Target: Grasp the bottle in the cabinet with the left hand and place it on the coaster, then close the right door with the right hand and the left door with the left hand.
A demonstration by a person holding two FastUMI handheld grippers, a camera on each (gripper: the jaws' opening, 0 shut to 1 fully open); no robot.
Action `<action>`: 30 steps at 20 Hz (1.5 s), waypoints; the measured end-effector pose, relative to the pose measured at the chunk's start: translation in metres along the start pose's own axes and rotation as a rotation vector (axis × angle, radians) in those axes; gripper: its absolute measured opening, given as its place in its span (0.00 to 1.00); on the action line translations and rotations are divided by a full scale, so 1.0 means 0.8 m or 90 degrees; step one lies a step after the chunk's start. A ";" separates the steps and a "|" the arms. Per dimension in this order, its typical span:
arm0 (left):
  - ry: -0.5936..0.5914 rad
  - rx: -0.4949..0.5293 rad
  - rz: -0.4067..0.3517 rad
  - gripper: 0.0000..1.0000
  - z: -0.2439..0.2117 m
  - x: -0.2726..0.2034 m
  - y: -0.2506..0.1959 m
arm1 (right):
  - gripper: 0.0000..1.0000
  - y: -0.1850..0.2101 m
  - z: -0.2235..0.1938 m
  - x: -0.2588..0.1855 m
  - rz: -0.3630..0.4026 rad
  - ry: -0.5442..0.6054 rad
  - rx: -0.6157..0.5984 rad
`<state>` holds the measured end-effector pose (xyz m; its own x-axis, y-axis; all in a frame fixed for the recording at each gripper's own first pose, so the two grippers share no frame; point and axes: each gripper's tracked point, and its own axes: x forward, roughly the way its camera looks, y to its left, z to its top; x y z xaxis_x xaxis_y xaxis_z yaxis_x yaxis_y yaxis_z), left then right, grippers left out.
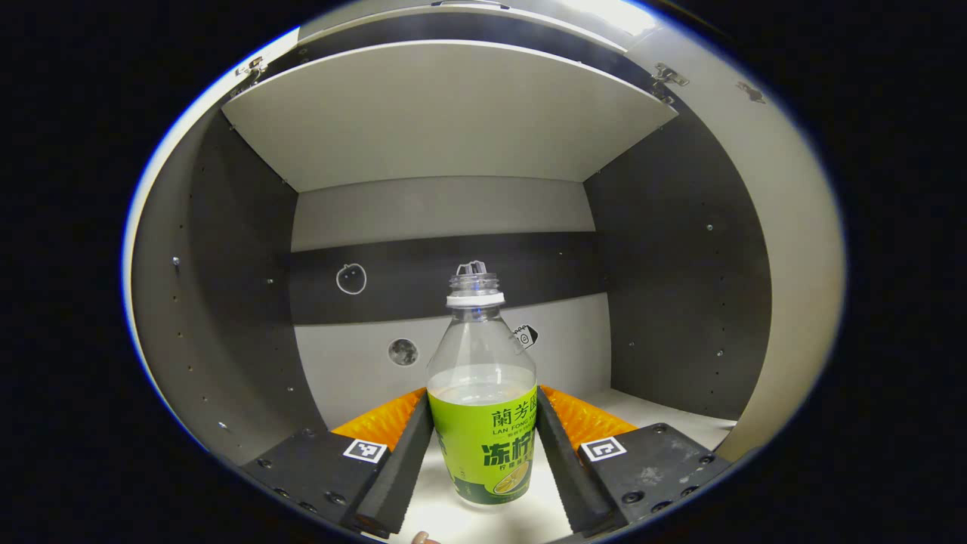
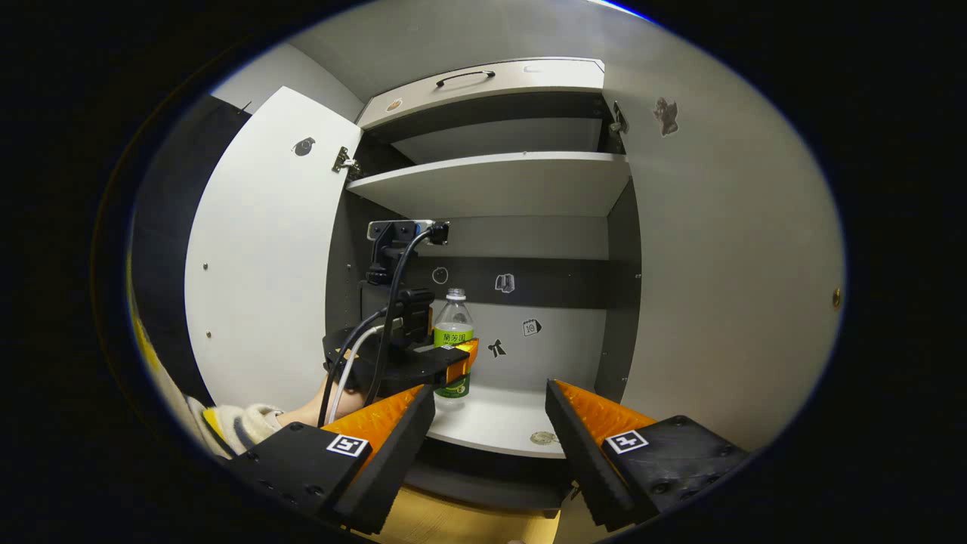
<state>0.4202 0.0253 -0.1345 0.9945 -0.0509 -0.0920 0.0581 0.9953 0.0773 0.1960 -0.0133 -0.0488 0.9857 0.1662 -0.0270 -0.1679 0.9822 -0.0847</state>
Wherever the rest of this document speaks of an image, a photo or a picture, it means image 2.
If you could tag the beige cabinet drawer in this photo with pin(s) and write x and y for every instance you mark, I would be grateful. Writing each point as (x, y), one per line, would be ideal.
(491, 87)

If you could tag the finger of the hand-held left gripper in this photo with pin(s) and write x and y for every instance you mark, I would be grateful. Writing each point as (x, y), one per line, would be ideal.
(434, 361)

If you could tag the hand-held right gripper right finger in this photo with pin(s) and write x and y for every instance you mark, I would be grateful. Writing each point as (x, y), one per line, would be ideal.
(585, 453)

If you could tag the white and grey cabinet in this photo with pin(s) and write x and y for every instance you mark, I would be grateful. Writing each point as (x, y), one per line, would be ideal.
(559, 242)

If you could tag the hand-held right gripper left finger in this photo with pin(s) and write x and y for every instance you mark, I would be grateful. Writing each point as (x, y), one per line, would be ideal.
(393, 446)

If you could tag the metal door hinge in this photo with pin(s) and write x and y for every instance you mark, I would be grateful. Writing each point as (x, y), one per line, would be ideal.
(345, 161)
(618, 119)

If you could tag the white cabinet door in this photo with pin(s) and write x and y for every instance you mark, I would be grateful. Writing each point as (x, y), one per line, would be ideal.
(725, 264)
(257, 264)

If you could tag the green label plastic bottle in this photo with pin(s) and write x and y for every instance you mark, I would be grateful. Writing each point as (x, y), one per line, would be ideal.
(453, 313)

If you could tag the white cabinet shelf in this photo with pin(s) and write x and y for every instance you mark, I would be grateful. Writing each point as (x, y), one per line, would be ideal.
(498, 181)

